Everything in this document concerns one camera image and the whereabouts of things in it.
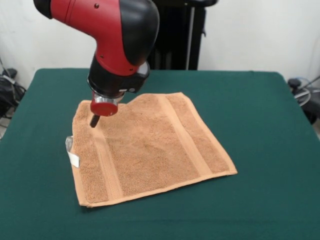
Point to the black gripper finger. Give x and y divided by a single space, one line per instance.
94 121

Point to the dark green table cloth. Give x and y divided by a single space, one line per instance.
250 100

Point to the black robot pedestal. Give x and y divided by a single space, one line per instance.
190 37

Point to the tan terry towel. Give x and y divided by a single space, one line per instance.
150 150

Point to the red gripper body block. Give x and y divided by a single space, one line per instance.
103 108

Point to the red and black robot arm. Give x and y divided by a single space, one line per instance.
112 37

